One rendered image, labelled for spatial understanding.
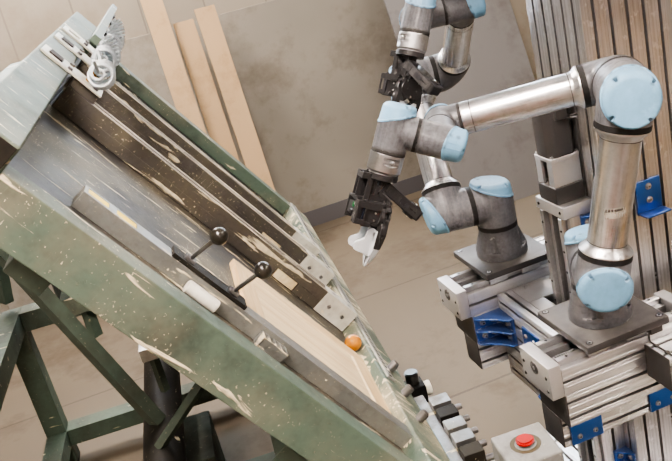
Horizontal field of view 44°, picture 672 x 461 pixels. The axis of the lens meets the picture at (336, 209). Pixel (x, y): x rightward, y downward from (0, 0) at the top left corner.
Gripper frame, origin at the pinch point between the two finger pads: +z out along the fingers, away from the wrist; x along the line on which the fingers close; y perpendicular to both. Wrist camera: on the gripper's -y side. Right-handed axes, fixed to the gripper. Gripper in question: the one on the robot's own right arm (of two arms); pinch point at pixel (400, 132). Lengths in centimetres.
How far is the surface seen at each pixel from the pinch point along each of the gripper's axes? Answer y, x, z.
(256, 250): 46, 1, 41
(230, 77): 295, -154, -16
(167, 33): 316, -117, -35
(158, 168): 59, 30, 22
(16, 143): -8, 98, 14
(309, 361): -11, 27, 54
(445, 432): -13, -26, 76
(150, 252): 4, 62, 34
